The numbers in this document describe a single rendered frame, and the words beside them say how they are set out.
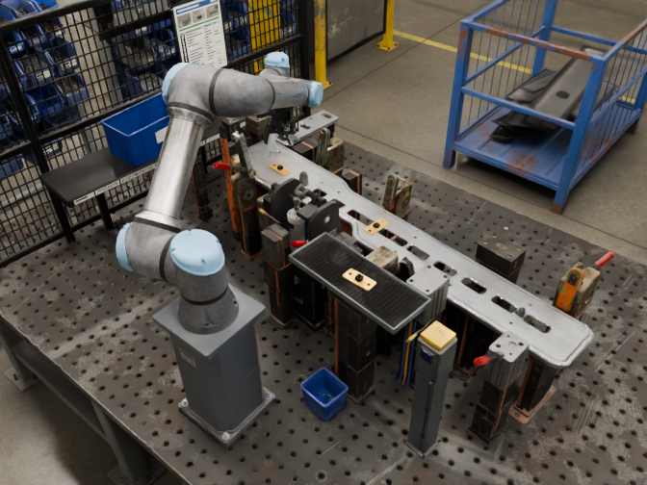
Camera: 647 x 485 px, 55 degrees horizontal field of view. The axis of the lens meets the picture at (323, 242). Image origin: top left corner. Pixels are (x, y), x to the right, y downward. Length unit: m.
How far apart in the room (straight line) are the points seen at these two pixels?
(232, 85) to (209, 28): 1.06
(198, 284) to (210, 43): 1.34
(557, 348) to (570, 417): 0.32
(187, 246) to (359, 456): 0.76
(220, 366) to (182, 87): 0.69
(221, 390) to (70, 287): 0.91
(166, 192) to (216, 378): 0.49
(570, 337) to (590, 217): 2.18
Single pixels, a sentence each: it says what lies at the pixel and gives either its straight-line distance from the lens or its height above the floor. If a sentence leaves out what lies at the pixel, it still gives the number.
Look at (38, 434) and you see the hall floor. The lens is 2.95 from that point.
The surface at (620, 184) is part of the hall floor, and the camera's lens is 4.26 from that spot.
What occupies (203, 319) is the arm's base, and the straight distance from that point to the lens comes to 1.56.
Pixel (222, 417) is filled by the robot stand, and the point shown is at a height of 0.79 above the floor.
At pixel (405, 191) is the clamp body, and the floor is 1.03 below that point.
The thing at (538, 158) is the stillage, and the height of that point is 0.16.
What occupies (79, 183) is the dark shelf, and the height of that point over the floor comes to 1.03.
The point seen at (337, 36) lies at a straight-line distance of 5.06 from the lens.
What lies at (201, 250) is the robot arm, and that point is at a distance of 1.46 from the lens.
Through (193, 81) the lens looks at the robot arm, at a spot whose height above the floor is 1.58.
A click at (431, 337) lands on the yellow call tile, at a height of 1.16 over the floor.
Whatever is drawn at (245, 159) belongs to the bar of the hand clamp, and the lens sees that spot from 2.11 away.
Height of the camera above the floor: 2.27
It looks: 41 degrees down
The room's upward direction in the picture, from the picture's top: 1 degrees counter-clockwise
